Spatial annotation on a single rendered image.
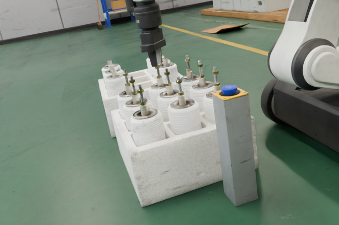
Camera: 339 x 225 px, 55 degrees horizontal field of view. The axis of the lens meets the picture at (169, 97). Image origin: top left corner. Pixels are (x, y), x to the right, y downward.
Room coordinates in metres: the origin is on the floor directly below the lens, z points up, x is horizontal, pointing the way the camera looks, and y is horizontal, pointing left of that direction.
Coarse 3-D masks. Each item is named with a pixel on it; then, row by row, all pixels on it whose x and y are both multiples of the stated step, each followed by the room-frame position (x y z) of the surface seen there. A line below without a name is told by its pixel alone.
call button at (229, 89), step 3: (222, 87) 0.78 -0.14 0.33; (225, 87) 0.78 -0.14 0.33; (228, 87) 0.77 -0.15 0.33; (231, 87) 0.77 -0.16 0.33; (234, 87) 0.76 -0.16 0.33; (222, 90) 0.77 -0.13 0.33; (225, 90) 0.76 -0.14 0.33; (228, 90) 0.76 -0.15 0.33; (231, 90) 0.76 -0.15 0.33; (234, 90) 0.76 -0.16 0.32; (225, 93) 0.77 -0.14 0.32; (228, 93) 0.76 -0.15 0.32; (231, 93) 0.76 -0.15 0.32
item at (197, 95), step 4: (192, 88) 1.06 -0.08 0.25; (208, 88) 1.03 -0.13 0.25; (212, 88) 1.03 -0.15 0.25; (192, 92) 1.04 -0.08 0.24; (196, 92) 1.03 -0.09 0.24; (200, 92) 1.02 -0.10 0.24; (204, 92) 1.02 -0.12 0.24; (192, 96) 1.05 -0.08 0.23; (196, 96) 1.03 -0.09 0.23; (200, 96) 1.02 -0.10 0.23; (196, 100) 1.03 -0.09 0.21; (200, 100) 1.02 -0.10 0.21; (200, 104) 1.02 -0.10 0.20; (200, 108) 1.03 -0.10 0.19
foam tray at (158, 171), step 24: (120, 120) 1.06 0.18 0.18; (120, 144) 1.06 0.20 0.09; (168, 144) 0.83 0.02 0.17; (192, 144) 0.85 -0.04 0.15; (216, 144) 0.86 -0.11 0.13; (144, 168) 0.81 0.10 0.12; (168, 168) 0.82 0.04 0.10; (192, 168) 0.84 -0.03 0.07; (216, 168) 0.86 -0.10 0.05; (144, 192) 0.80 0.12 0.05; (168, 192) 0.82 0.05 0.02
